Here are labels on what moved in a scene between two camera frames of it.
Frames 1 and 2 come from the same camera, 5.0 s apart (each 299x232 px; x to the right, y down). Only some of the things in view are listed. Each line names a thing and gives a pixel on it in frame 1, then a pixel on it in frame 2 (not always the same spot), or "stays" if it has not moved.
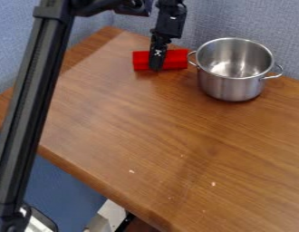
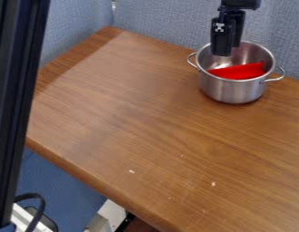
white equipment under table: x=109 y=219 stays
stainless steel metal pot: x=234 y=66 stays
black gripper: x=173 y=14 → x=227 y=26
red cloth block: x=175 y=61 → x=242 y=72
